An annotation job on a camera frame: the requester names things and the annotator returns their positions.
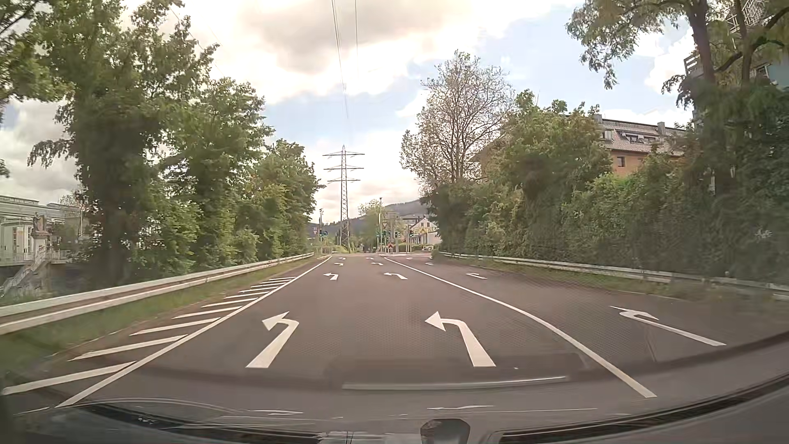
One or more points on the car's own bonnet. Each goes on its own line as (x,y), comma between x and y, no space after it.
(394,425)

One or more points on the white house with dark roof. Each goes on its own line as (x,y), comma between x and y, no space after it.
(425,233)

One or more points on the row of trees and bushes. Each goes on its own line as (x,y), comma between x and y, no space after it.
(616,209)

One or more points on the traffic light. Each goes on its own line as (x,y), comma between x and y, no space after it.
(395,234)
(321,233)

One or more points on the grey asphalt road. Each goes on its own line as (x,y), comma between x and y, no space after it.
(370,296)

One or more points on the grass verge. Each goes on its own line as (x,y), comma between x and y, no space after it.
(592,279)
(92,324)

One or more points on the orange building with tiled roof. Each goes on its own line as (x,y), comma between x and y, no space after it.
(635,148)

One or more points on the pale building with balcony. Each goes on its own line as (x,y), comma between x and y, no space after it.
(24,237)

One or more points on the building with balconies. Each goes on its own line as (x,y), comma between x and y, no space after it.
(749,43)

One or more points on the steel lattice pylon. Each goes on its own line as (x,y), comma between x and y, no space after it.
(344,197)

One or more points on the grey metal guard rail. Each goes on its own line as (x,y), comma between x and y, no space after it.
(592,268)
(123,292)

